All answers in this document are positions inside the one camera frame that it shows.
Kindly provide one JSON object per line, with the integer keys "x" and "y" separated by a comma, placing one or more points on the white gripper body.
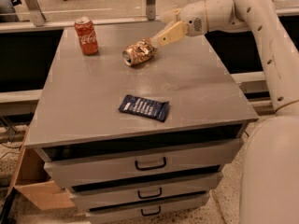
{"x": 193, "y": 20}

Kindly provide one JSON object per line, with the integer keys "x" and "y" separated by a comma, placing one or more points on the orange gold soda can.
{"x": 139, "y": 52}

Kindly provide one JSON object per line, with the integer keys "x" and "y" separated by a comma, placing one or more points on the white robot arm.
{"x": 270, "y": 179}

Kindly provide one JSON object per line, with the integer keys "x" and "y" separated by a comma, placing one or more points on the red cola can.
{"x": 86, "y": 35}

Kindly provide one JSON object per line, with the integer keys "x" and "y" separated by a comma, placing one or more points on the dark blue snack packet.
{"x": 144, "y": 107}

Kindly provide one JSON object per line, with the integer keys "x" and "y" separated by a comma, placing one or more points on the grey drawer cabinet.
{"x": 78, "y": 112}

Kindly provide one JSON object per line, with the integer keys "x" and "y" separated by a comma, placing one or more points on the top grey drawer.
{"x": 100, "y": 169}

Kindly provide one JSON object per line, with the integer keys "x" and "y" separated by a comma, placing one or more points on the grey drawer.
{"x": 146, "y": 188}
{"x": 100, "y": 169}
{"x": 147, "y": 209}

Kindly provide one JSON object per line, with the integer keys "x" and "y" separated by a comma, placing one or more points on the bottom grey drawer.
{"x": 147, "y": 209}

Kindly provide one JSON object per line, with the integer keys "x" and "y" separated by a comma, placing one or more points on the middle grey drawer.
{"x": 146, "y": 188}

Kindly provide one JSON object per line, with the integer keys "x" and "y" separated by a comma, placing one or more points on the brown cardboard box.
{"x": 31, "y": 180}

